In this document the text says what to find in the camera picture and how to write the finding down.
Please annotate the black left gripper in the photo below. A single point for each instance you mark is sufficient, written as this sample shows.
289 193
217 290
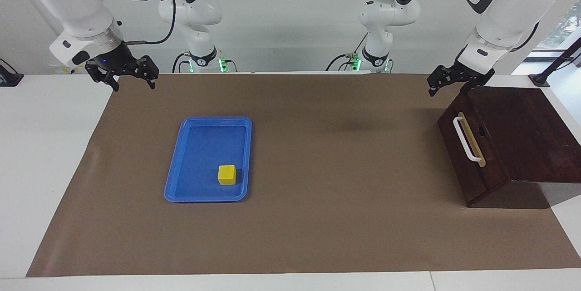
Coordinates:
474 74

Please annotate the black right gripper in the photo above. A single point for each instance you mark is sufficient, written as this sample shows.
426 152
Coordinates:
113 61

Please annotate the yellow block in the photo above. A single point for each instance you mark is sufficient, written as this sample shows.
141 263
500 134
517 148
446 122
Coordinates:
226 175

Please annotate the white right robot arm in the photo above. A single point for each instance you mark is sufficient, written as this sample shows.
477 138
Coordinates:
81 5

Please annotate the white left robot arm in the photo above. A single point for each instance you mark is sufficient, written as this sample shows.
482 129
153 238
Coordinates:
504 14

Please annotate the black angled stand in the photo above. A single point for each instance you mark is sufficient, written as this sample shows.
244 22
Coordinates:
540 80

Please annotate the dark wooden cabinet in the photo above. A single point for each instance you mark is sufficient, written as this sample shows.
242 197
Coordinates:
531 136

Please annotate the blue plastic tray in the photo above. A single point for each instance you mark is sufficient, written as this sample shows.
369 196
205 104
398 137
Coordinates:
199 155

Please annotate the window with greenery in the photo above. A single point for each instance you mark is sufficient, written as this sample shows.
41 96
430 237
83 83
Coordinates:
565 23

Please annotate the brown table mat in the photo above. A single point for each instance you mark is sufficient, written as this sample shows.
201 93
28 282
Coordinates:
317 227

